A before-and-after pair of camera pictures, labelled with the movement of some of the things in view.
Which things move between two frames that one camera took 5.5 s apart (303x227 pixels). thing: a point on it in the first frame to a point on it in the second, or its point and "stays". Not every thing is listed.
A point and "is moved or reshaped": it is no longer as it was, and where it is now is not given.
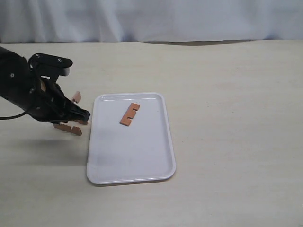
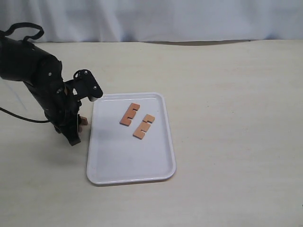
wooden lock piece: x=77 y=97 is moved or reshaped
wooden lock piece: x=84 y=122 stays
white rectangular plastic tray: x=142 y=151 stays
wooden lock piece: x=129 y=112 stays
